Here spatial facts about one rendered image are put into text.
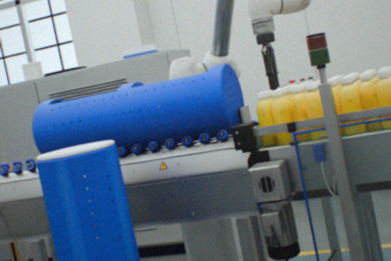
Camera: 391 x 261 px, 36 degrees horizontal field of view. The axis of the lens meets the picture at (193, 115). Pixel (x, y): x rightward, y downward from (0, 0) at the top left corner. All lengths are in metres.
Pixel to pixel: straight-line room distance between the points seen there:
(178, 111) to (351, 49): 3.02
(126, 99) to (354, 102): 0.90
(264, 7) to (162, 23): 3.17
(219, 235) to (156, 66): 1.50
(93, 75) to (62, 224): 2.41
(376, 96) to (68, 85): 2.80
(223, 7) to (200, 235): 1.17
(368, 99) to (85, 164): 0.99
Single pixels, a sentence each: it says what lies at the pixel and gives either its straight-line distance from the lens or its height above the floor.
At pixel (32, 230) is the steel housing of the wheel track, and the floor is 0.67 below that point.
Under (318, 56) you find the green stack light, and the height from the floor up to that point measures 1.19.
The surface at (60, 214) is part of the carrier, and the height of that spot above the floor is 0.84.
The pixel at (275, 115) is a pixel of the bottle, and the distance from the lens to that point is 2.17.
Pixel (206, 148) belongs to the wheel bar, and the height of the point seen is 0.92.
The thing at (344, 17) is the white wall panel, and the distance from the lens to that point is 5.17.
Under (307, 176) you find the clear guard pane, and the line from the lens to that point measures 2.10.
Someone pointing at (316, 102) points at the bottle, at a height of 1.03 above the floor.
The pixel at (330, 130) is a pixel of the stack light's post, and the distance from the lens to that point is 1.95.
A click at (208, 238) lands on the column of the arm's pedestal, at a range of 3.14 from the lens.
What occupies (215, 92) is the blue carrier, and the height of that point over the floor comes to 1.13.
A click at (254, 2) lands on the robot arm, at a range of 2.41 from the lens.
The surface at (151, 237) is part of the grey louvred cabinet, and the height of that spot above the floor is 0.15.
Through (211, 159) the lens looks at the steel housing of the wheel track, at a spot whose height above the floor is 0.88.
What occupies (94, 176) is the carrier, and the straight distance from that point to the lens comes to 2.04.
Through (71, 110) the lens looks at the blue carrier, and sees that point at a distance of 2.56.
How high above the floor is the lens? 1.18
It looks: 3 degrees down
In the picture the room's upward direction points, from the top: 11 degrees counter-clockwise
